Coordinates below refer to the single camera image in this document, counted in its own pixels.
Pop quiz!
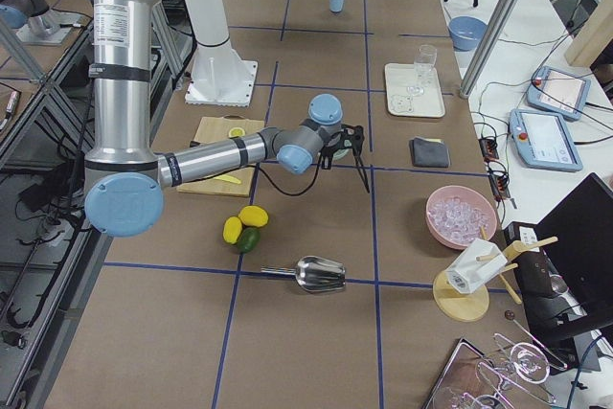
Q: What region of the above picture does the metal ice scoop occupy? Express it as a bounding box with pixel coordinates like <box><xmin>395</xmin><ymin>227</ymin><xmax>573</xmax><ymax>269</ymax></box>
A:
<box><xmin>261</xmin><ymin>256</ymin><xmax>346</xmax><ymax>294</ymax></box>

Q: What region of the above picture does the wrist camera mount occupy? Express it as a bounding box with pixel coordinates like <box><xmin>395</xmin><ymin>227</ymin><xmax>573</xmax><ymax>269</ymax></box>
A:
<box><xmin>341</xmin><ymin>124</ymin><xmax>364</xmax><ymax>157</ymax></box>

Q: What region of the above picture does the cream bear tray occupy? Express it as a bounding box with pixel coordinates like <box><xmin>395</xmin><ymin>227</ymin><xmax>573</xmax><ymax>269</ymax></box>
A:
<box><xmin>384</xmin><ymin>63</ymin><xmax>445</xmax><ymax>119</ymax></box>

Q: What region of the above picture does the grey folded cloth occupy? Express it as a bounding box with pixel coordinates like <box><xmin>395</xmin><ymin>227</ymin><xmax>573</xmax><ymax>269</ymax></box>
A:
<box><xmin>409</xmin><ymin>137</ymin><xmax>450</xmax><ymax>168</ymax></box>

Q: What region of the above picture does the yellow lemon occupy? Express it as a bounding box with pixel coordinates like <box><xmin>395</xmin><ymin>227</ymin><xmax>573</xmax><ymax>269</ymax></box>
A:
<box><xmin>222</xmin><ymin>216</ymin><xmax>243</xmax><ymax>244</ymax></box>
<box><xmin>238</xmin><ymin>205</ymin><xmax>269</xmax><ymax>228</ymax></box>

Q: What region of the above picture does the lemon half slice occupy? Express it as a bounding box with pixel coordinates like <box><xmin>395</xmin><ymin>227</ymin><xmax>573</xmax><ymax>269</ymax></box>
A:
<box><xmin>228</xmin><ymin>126</ymin><xmax>246</xmax><ymax>138</ymax></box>

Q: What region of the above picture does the teach pendant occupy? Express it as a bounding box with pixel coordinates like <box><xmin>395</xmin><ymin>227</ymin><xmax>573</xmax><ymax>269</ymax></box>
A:
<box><xmin>526</xmin><ymin>66</ymin><xmax>590</xmax><ymax>121</ymax></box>
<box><xmin>509</xmin><ymin>109</ymin><xmax>583</xmax><ymax>172</ymax></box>

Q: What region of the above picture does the aluminium frame post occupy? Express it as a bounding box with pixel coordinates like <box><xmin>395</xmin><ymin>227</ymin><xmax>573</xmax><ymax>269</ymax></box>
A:
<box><xmin>459</xmin><ymin>0</ymin><xmax>518</xmax><ymax>99</ymax></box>

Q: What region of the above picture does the pink bowl with ice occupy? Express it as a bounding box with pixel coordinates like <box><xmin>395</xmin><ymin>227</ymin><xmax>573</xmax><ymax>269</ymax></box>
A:
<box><xmin>425</xmin><ymin>185</ymin><xmax>498</xmax><ymax>250</ymax></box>

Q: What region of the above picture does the wooden mug tree stand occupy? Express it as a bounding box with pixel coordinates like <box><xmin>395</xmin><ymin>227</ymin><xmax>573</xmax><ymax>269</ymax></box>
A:
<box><xmin>433</xmin><ymin>237</ymin><xmax>558</xmax><ymax>322</ymax></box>

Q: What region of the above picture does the blue bowl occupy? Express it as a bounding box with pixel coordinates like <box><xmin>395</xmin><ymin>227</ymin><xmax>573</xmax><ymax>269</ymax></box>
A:
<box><xmin>448</xmin><ymin>16</ymin><xmax>488</xmax><ymax>52</ymax></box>

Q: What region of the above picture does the teach pendant far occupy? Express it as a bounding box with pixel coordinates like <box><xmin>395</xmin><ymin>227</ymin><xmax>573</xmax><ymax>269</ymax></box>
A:
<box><xmin>526</xmin><ymin>66</ymin><xmax>590</xmax><ymax>121</ymax></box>

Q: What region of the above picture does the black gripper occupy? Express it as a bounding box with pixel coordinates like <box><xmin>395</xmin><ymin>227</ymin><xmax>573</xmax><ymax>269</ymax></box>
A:
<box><xmin>319</xmin><ymin>133</ymin><xmax>346</xmax><ymax>170</ymax></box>

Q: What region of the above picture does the white camera pole base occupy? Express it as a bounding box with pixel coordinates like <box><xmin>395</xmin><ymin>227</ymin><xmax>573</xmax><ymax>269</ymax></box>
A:
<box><xmin>184</xmin><ymin>0</ymin><xmax>258</xmax><ymax>107</ymax></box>

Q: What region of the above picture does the mint green bowl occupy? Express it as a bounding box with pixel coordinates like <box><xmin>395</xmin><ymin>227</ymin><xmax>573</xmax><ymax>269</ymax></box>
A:
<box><xmin>332</xmin><ymin>148</ymin><xmax>350</xmax><ymax>161</ymax></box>

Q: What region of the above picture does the teach pendant near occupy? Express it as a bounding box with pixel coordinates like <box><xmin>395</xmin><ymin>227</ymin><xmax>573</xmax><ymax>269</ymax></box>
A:
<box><xmin>509</xmin><ymin>109</ymin><xmax>583</xmax><ymax>172</ymax></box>

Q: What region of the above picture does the light blue cup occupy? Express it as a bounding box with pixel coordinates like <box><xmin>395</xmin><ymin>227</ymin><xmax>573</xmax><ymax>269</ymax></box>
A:
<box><xmin>329</xmin><ymin>0</ymin><xmax>345</xmax><ymax>13</ymax></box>

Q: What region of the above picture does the clear wine glass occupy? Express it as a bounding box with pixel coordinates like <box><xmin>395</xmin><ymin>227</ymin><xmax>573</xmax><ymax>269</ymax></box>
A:
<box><xmin>407</xmin><ymin>44</ymin><xmax>438</xmax><ymax>97</ymax></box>

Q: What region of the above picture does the yellow plastic knife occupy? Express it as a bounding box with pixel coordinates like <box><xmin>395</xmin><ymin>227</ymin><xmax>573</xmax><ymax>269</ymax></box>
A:
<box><xmin>214</xmin><ymin>174</ymin><xmax>242</xmax><ymax>185</ymax></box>

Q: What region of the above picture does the green lime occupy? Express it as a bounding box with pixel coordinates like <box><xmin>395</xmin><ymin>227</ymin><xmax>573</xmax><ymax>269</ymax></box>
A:
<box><xmin>235</xmin><ymin>227</ymin><xmax>261</xmax><ymax>254</ymax></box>

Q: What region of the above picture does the wooden cutting board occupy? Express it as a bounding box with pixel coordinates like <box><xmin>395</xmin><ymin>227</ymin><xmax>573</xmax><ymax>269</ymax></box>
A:
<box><xmin>176</xmin><ymin>116</ymin><xmax>264</xmax><ymax>197</ymax></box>

